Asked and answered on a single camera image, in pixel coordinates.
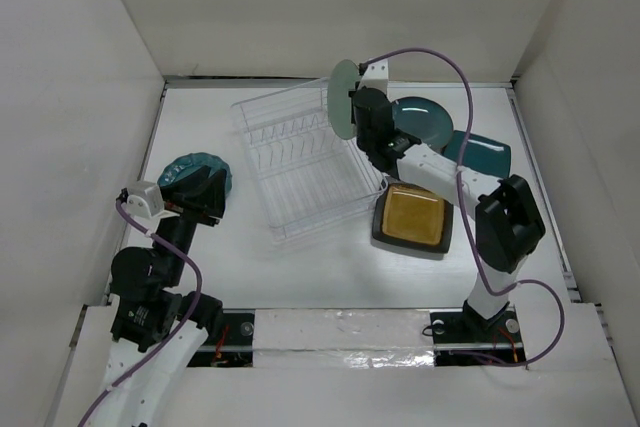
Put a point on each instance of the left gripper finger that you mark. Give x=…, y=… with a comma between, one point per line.
x=197, y=191
x=219, y=193

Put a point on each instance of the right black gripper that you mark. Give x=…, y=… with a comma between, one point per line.
x=195, y=205

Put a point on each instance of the teal square plate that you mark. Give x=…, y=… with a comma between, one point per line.
x=487, y=156

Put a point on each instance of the light green floral plate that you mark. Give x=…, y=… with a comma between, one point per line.
x=342, y=82

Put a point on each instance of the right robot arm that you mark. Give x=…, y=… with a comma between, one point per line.
x=338, y=267

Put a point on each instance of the teal scalloped plate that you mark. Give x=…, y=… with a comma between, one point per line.
x=185, y=165

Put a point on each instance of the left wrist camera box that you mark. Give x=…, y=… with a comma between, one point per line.
x=142, y=199

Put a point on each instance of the dark blue round plate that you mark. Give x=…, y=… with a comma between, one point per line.
x=424, y=119

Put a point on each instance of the metal rail bar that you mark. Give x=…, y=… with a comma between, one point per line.
x=424, y=343

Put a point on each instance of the brown square plate black rim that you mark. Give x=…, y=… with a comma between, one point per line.
x=413, y=218

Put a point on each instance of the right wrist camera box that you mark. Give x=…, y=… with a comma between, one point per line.
x=374, y=75

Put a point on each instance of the clear white dish rack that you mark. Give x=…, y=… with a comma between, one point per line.
x=307, y=178

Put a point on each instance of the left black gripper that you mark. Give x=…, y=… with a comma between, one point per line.
x=376, y=136

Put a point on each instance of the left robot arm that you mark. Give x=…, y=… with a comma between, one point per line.
x=163, y=316

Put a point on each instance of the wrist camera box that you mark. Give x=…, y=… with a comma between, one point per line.
x=142, y=199
x=374, y=75

